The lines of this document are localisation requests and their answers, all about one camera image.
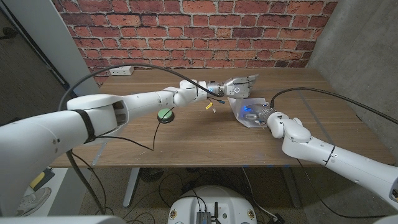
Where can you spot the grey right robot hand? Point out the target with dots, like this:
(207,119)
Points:
(258,112)

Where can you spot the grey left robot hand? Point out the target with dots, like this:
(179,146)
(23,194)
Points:
(237,90)

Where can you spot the white handkerchief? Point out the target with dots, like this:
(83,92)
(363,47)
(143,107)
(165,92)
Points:
(239,104)

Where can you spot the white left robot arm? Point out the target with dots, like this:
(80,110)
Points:
(62,140)

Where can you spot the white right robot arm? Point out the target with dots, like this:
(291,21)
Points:
(342,165)

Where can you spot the green push button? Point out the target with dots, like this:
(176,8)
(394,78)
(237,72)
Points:
(164,114)

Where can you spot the red brick print backdrop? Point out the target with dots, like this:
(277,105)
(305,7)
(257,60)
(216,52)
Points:
(199,34)

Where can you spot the grey table leg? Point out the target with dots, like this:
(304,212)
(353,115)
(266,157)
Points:
(292,186)

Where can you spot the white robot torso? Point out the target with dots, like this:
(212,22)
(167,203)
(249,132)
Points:
(230,202)

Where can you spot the white power strip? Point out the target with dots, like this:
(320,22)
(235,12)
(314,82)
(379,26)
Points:
(122,71)

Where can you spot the small grey electronics box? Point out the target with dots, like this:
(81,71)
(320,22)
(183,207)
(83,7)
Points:
(203,217)

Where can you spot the black floor fan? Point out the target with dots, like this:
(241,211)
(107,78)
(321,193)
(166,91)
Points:
(150,175)

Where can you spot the white table leg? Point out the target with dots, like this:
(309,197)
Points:
(130,186)

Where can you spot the yellow foot pedal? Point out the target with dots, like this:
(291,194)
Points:
(38,180)

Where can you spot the white sneaker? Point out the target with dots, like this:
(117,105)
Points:
(34,202)

